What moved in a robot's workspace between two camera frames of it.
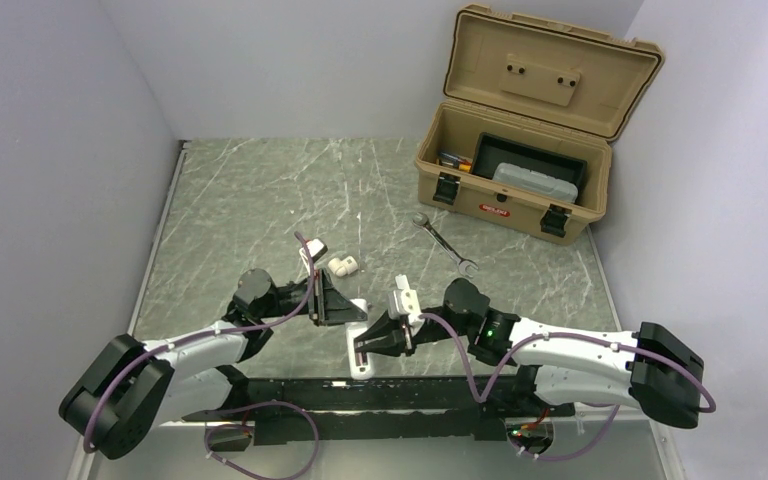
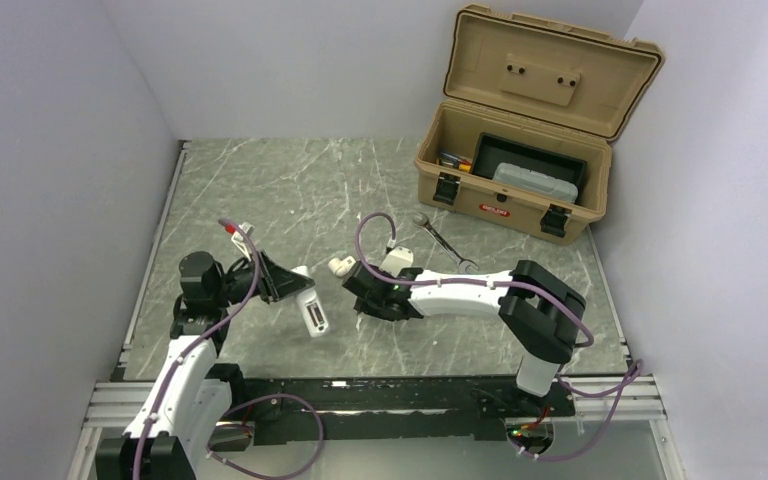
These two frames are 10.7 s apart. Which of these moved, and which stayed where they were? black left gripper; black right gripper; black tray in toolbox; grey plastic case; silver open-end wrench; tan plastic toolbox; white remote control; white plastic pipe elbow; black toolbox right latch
Moved: white remote control; black right gripper; black left gripper
Stayed: silver open-end wrench; grey plastic case; black toolbox right latch; white plastic pipe elbow; tan plastic toolbox; black tray in toolbox
